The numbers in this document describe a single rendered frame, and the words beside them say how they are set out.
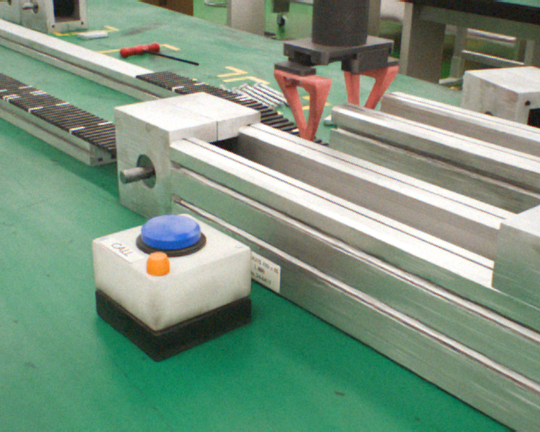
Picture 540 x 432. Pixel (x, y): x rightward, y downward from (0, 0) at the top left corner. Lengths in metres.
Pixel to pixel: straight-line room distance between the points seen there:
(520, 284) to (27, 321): 0.33
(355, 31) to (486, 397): 0.44
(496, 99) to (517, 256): 0.45
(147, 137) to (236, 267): 0.21
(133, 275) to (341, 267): 0.14
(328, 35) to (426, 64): 1.83
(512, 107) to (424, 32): 1.75
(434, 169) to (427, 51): 1.92
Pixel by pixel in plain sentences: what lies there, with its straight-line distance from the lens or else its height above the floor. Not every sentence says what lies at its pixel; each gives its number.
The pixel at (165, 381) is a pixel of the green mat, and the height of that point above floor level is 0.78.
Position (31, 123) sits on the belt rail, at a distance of 1.00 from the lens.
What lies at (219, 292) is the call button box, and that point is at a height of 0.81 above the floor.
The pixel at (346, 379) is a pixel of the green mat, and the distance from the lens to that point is 0.51.
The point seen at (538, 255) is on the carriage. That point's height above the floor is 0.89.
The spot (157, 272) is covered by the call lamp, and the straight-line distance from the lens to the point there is 0.50.
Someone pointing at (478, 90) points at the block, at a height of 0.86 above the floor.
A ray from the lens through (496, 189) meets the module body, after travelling 0.68.
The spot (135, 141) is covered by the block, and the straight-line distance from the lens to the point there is 0.71.
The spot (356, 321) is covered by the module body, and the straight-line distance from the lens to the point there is 0.54.
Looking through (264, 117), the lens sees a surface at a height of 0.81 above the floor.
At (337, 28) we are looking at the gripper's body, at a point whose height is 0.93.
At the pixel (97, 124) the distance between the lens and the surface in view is 0.90.
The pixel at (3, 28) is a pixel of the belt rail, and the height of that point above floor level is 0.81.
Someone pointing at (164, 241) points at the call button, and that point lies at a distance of 0.52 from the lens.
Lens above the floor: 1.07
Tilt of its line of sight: 23 degrees down
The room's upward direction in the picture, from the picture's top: 1 degrees clockwise
